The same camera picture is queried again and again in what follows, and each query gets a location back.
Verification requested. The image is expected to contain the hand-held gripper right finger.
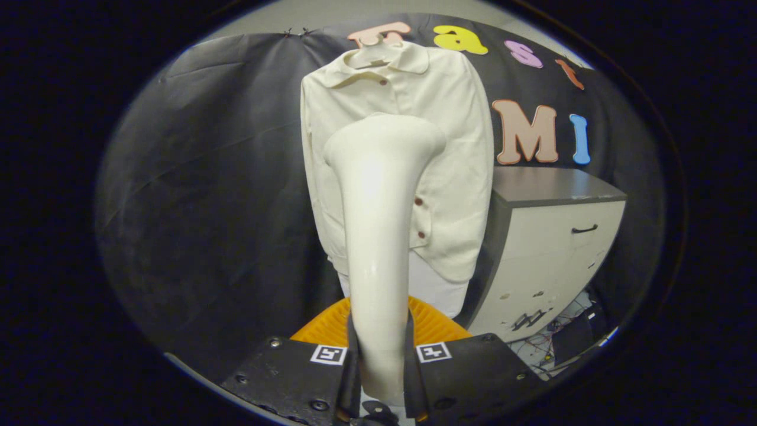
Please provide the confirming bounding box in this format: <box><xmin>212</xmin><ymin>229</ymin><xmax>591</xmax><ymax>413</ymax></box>
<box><xmin>404</xmin><ymin>296</ymin><xmax>545</xmax><ymax>424</ymax></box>

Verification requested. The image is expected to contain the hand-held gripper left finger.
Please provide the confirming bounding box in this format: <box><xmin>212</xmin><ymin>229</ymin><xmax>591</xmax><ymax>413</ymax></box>
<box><xmin>222</xmin><ymin>296</ymin><xmax>361</xmax><ymax>426</ymax></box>

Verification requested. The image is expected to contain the white garment steamer head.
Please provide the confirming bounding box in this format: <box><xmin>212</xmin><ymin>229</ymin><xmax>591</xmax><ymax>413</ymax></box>
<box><xmin>323</xmin><ymin>112</ymin><xmax>447</xmax><ymax>406</ymax></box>

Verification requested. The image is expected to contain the cream button-up shirt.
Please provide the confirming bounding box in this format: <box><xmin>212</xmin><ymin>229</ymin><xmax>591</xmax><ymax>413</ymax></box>
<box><xmin>300</xmin><ymin>40</ymin><xmax>495</xmax><ymax>283</ymax></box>

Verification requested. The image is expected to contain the white plastic clothes hanger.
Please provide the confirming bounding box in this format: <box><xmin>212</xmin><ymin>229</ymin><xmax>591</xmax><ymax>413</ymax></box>
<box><xmin>348</xmin><ymin>33</ymin><xmax>403</xmax><ymax>69</ymax></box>

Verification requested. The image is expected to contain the black box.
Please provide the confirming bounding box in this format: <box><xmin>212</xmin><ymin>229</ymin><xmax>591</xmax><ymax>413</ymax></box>
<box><xmin>553</xmin><ymin>308</ymin><xmax>610</xmax><ymax>364</ymax></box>

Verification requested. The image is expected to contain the white cabinet with grey top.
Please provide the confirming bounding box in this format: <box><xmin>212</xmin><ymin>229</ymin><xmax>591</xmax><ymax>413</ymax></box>
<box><xmin>458</xmin><ymin>166</ymin><xmax>627</xmax><ymax>344</ymax></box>

